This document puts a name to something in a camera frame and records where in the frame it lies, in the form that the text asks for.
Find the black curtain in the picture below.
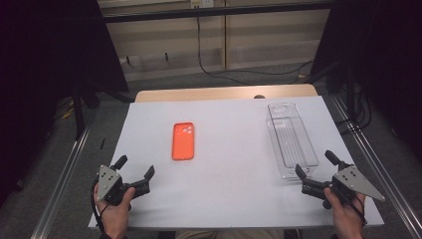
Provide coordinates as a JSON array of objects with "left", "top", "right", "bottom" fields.
[
  {"left": 311, "top": 0, "right": 422, "bottom": 160},
  {"left": 0, "top": 0, "right": 130, "bottom": 207}
]

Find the white wall socket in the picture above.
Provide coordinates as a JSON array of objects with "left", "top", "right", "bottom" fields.
[{"left": 190, "top": 0, "right": 215, "bottom": 10}]

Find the person's right hand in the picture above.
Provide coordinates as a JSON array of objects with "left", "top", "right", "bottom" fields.
[{"left": 322, "top": 187, "right": 367, "bottom": 239}]

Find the yellow cable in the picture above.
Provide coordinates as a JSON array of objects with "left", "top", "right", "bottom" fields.
[{"left": 61, "top": 99, "right": 76, "bottom": 120}]

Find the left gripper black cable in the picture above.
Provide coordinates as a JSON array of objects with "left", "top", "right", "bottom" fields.
[{"left": 90, "top": 178, "right": 110, "bottom": 234}]

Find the black metal stand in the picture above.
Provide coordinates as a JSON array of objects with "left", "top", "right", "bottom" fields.
[{"left": 71, "top": 78, "right": 133, "bottom": 141}]

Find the black horizontal bar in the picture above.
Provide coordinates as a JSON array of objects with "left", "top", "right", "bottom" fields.
[{"left": 103, "top": 1, "right": 334, "bottom": 24}]

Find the clear plastic box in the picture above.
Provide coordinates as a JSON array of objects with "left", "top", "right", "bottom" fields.
[{"left": 266, "top": 102, "right": 320, "bottom": 180}]

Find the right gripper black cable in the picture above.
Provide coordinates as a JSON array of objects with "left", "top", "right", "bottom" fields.
[{"left": 342, "top": 190, "right": 368, "bottom": 227}]

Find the aluminium rail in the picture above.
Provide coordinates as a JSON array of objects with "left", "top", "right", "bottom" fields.
[
  {"left": 330, "top": 95, "right": 422, "bottom": 239},
  {"left": 30, "top": 123, "right": 94, "bottom": 239}
]

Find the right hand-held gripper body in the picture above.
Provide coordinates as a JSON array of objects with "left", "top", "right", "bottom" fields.
[{"left": 301, "top": 162, "right": 386, "bottom": 202}]

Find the person's left hand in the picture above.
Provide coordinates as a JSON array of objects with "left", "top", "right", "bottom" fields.
[{"left": 94, "top": 186, "right": 137, "bottom": 239}]

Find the orange phone case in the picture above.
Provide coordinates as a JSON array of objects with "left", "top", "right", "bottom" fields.
[{"left": 171, "top": 121, "right": 195, "bottom": 161}]

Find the white board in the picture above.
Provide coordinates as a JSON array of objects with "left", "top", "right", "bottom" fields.
[{"left": 88, "top": 96, "right": 385, "bottom": 231}]

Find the long black floor cable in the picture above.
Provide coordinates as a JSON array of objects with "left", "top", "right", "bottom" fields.
[{"left": 196, "top": 16, "right": 315, "bottom": 86}]

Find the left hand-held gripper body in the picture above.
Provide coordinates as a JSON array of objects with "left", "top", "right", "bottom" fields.
[{"left": 97, "top": 164, "right": 152, "bottom": 207}]

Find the bundle of black cables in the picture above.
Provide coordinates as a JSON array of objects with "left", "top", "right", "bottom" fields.
[{"left": 333, "top": 83, "right": 373, "bottom": 135}]

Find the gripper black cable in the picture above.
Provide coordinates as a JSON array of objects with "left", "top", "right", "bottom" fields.
[
  {"left": 90, "top": 178, "right": 110, "bottom": 234},
  {"left": 342, "top": 190, "right": 368, "bottom": 227}
]

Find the wooden table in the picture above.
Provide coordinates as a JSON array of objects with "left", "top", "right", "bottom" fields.
[{"left": 134, "top": 84, "right": 318, "bottom": 104}]

